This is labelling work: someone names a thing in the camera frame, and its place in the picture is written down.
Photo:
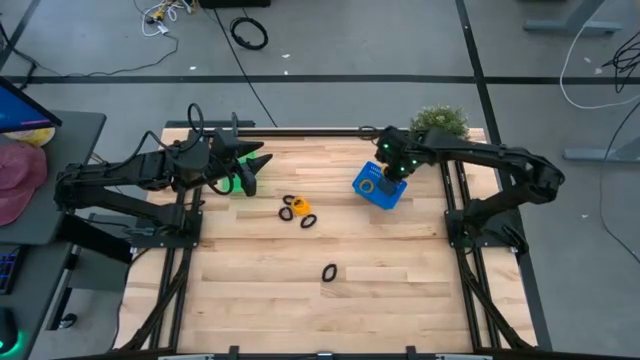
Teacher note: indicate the grey table leg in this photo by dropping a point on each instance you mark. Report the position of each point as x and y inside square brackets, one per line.
[575, 25]

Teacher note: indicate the yellow bowl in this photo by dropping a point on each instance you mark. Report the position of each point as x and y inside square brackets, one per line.
[35, 136]

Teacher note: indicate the black desk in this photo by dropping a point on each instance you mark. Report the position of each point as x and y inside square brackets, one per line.
[75, 130]

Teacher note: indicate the green plastic basket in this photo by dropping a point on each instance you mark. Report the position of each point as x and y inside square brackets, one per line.
[232, 186]

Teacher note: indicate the black clamp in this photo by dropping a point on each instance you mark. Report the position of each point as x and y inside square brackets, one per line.
[233, 353]
[412, 353]

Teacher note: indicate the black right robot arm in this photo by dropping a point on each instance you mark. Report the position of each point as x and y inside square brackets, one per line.
[480, 152]

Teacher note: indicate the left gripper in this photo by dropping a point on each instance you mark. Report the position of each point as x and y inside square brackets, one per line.
[225, 155]

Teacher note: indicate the dark low desk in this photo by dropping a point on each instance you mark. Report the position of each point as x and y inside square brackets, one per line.
[35, 300]

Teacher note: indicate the black computer mouse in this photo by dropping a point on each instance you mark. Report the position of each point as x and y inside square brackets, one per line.
[6, 330]

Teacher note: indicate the computer monitor with blue screen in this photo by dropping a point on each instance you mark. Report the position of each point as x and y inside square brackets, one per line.
[20, 110]

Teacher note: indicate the black box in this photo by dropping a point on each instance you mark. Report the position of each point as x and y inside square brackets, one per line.
[235, 3]

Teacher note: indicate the black keyboard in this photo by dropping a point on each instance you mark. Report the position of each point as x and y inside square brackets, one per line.
[7, 270]

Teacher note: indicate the black aluminium rig frame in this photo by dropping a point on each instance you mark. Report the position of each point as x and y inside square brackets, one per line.
[310, 132]

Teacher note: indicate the pink cap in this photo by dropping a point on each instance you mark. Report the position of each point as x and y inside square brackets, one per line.
[20, 180]

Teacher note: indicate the blue plastic basket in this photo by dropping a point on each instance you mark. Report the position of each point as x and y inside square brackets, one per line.
[365, 197]

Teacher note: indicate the grey table foot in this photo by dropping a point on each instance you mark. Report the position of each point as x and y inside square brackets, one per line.
[600, 154]

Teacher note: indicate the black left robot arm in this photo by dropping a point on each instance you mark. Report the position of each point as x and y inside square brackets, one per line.
[125, 170]

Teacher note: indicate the green potted plant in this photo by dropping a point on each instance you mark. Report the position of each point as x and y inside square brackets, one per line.
[440, 119]

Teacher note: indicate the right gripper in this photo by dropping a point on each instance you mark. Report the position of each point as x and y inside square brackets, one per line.
[397, 152]

